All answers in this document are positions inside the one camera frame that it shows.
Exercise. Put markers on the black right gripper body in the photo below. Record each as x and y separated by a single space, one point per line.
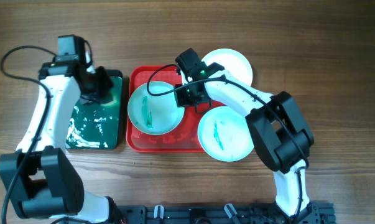
185 98

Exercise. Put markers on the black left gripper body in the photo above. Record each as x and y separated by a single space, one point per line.
101 82

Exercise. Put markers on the white plate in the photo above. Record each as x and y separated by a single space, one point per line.
152 113
235 63
223 134

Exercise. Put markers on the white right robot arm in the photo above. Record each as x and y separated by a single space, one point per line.
281 136

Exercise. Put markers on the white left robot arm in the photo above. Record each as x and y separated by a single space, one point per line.
39 179

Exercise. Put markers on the red plastic tray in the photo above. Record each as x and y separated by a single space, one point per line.
181 139

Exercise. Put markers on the black tub with green water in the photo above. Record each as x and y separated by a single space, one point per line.
95 122

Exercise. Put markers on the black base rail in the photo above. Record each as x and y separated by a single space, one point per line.
257 213

